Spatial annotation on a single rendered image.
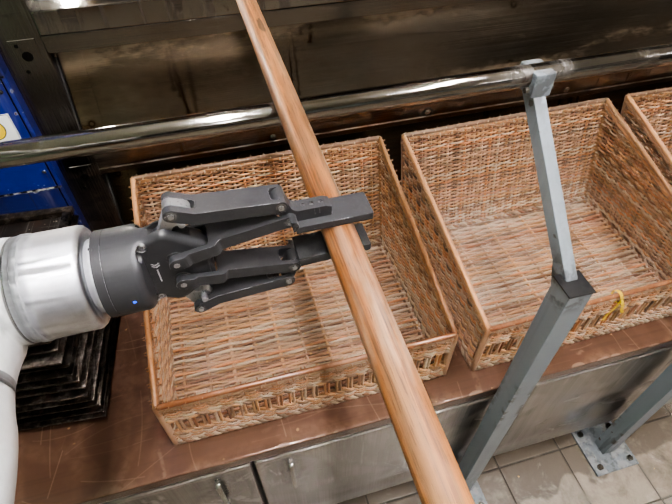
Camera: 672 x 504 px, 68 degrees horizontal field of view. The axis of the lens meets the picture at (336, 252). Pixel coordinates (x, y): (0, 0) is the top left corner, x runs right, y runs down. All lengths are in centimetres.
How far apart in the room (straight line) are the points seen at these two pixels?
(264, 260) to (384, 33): 73
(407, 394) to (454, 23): 92
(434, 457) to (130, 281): 26
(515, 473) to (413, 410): 134
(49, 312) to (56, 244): 5
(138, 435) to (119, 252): 69
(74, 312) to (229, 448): 63
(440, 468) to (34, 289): 31
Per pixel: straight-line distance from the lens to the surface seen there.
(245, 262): 46
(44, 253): 44
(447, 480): 34
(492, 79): 75
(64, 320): 44
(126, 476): 105
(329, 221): 44
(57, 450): 113
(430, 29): 114
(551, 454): 174
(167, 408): 91
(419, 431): 34
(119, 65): 105
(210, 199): 42
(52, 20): 101
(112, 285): 43
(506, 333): 102
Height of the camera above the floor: 152
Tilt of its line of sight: 48 degrees down
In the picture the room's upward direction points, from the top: straight up
